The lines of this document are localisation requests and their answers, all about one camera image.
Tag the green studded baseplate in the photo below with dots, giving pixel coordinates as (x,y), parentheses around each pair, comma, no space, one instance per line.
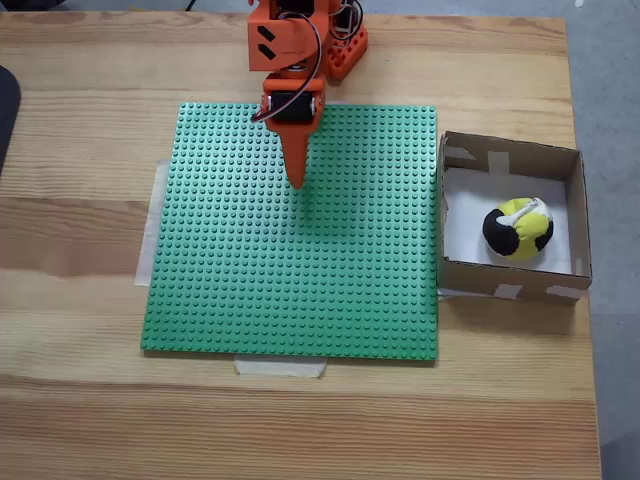
(300,280)

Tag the masking tape strip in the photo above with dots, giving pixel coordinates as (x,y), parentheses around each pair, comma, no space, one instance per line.
(147,240)
(280,369)

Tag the brown cardboard box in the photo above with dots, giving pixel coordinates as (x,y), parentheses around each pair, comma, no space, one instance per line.
(582,215)

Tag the yellow black white footbag ball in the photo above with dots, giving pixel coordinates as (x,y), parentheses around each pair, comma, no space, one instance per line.
(520,240)

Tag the black rounded object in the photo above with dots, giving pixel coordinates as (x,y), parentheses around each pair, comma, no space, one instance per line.
(7,115)

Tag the white paper sheet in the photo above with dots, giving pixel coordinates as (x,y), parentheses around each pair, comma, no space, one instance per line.
(465,230)

